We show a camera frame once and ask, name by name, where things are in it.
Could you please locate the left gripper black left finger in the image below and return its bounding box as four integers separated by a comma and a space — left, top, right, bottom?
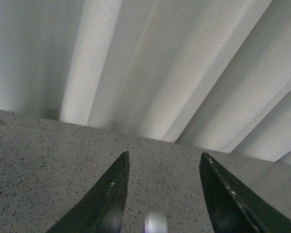
48, 151, 129, 233

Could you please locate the white pleated curtain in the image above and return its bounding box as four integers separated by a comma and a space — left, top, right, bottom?
0, 0, 291, 164

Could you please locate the purple highlighter pen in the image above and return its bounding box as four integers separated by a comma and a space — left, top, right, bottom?
143, 212, 168, 233

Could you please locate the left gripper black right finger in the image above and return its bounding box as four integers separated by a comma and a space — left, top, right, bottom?
200, 152, 291, 233

